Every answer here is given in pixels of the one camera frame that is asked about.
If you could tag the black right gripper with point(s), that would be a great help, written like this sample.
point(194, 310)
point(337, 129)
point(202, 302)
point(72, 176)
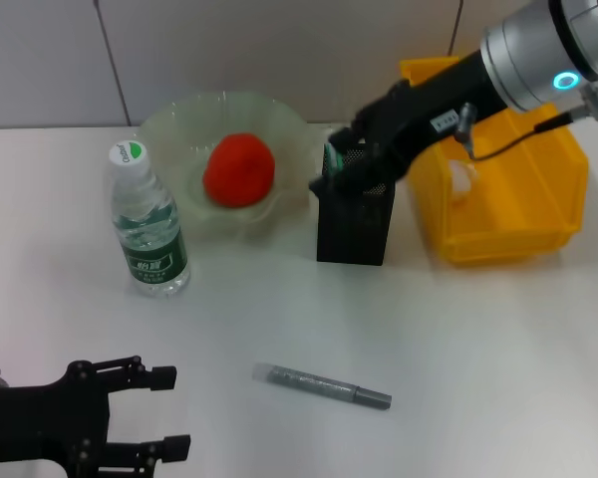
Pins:
point(428, 104)

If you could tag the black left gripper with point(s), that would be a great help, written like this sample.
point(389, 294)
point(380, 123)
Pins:
point(40, 423)

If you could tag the mint green pen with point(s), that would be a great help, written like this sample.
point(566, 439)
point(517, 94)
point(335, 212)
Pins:
point(333, 159)

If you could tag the orange fruit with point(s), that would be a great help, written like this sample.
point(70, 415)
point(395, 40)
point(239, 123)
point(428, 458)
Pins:
point(239, 169)

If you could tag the grey glitter pen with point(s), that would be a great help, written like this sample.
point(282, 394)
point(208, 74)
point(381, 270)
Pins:
point(319, 383)

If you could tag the clear water bottle green label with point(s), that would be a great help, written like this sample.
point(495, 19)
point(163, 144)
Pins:
point(152, 249)

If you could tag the black mesh pen holder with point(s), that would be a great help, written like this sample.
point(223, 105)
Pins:
point(351, 234)

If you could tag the pale green glass fruit bowl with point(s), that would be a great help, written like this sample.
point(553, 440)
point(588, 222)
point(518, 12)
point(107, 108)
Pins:
point(179, 129)

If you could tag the yellow plastic bin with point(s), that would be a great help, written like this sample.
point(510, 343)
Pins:
point(503, 224)

